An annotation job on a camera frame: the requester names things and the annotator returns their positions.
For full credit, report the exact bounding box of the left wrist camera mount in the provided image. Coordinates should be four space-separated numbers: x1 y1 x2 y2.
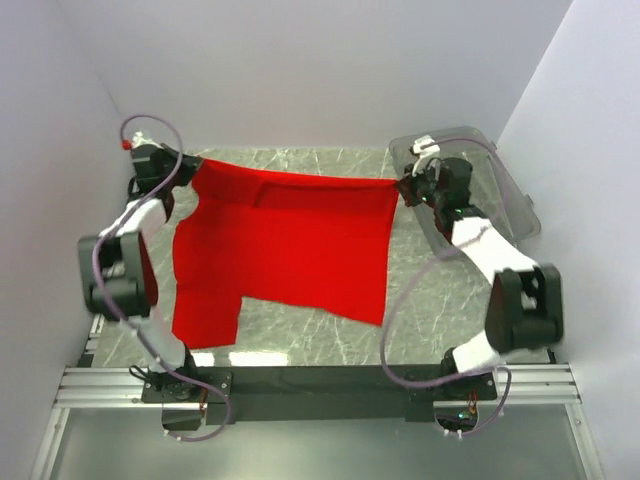
121 131 160 151

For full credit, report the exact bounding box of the black base crossbar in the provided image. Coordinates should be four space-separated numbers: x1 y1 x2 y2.
139 364 499 426

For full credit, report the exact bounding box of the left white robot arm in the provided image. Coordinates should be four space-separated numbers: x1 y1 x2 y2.
77 141 203 402

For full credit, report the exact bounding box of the red t shirt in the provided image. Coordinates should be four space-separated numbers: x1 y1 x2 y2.
172 159 398 349

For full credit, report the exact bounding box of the clear plastic bin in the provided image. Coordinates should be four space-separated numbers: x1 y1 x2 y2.
389 126 541 259

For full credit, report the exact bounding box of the aluminium rail frame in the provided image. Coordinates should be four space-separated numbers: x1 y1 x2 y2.
27 295 605 479

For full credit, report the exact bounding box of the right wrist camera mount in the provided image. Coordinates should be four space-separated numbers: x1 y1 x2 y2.
409 135 440 176

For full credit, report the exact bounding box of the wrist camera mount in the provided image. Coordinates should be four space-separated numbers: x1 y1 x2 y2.
121 131 160 151
409 135 440 176

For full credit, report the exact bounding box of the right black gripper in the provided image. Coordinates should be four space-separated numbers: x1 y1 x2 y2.
395 160 446 210

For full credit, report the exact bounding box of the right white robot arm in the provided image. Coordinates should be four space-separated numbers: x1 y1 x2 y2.
396 157 564 399

